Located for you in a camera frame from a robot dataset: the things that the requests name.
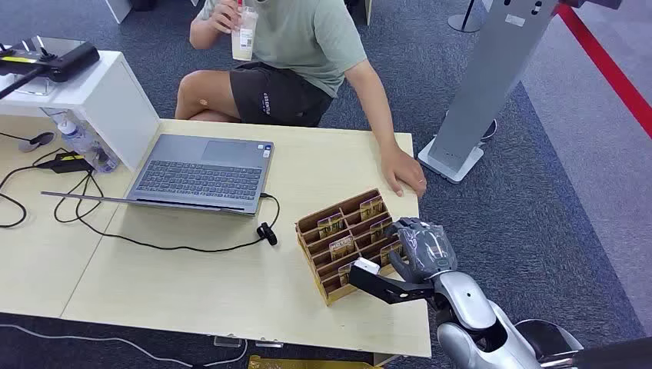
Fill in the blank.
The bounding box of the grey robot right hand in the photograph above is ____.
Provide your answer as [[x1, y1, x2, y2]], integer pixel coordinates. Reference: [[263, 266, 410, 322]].
[[386, 217, 458, 285]]

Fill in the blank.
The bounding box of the person's left hand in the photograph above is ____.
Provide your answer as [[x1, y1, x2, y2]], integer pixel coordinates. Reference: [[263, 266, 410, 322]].
[[379, 144, 427, 198]]

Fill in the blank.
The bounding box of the person's right hand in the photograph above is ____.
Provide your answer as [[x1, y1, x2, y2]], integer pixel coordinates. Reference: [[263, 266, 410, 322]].
[[208, 0, 243, 35]]

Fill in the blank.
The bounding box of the clear plastic drink cup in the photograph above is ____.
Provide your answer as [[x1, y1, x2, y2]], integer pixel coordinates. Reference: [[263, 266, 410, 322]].
[[231, 4, 259, 62]]

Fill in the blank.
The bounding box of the person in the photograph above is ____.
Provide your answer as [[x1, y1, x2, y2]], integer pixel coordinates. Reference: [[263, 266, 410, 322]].
[[175, 0, 427, 198]]

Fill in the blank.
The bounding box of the cardboard card holder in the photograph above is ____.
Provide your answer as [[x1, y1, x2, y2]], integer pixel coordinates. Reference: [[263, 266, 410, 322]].
[[295, 188, 408, 307]]

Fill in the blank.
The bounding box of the white furniture panel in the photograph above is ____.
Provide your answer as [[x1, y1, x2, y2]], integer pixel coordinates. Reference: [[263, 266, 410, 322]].
[[105, 0, 134, 25]]

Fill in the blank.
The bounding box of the grey kiosk stand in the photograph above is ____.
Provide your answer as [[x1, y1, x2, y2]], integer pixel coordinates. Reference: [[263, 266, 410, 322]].
[[417, 0, 561, 185]]

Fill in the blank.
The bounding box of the white box shelf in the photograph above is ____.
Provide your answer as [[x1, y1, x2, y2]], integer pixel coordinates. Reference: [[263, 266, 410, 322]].
[[0, 49, 161, 173]]

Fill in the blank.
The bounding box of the dark round robot body part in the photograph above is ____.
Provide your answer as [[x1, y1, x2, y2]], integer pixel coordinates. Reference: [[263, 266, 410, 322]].
[[514, 319, 585, 364]]

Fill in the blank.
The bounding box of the grey laptop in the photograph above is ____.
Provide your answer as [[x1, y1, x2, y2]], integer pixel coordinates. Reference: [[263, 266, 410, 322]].
[[40, 134, 275, 217]]

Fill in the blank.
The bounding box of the stanchion pole with round base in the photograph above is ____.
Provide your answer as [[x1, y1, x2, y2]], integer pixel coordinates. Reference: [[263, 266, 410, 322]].
[[447, 0, 484, 34]]

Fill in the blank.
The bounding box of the black device with yellow stripe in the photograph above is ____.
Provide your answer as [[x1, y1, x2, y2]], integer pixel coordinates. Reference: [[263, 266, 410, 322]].
[[0, 40, 101, 84]]

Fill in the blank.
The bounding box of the yellow object under desk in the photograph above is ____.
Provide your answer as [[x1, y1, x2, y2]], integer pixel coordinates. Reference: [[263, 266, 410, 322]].
[[247, 354, 384, 369]]

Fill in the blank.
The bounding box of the clear plastic water bottle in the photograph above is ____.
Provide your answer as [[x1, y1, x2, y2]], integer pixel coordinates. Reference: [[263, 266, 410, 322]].
[[57, 120, 120, 175]]

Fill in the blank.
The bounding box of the clear acrylic stand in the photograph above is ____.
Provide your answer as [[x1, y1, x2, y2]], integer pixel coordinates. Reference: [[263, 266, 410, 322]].
[[12, 35, 87, 97]]

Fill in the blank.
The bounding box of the dark robot body bar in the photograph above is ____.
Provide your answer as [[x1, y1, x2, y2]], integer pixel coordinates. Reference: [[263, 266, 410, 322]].
[[538, 336, 652, 369]]

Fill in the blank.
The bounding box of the black rod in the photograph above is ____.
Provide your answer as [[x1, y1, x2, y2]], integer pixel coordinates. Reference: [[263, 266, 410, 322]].
[[0, 66, 48, 101]]

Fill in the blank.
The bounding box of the black power adapter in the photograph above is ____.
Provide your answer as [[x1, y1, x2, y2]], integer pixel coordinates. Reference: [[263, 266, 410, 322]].
[[36, 151, 95, 175]]

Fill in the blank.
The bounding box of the red barrier belt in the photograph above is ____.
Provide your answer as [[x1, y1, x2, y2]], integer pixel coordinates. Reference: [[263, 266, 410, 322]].
[[554, 2, 652, 139]]

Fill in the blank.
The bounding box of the wrist camera with black bracket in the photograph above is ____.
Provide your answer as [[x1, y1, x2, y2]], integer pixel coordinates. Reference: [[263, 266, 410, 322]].
[[348, 257, 437, 306]]

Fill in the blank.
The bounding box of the black laptop charging cable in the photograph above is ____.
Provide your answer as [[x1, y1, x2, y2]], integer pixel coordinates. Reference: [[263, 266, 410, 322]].
[[53, 170, 281, 254]]

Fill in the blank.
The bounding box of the black adapter mains cable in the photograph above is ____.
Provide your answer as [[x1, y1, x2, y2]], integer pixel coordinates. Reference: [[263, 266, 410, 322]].
[[0, 148, 70, 229]]

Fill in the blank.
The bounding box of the white cable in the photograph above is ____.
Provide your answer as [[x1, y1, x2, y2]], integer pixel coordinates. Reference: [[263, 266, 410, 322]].
[[0, 324, 250, 369]]

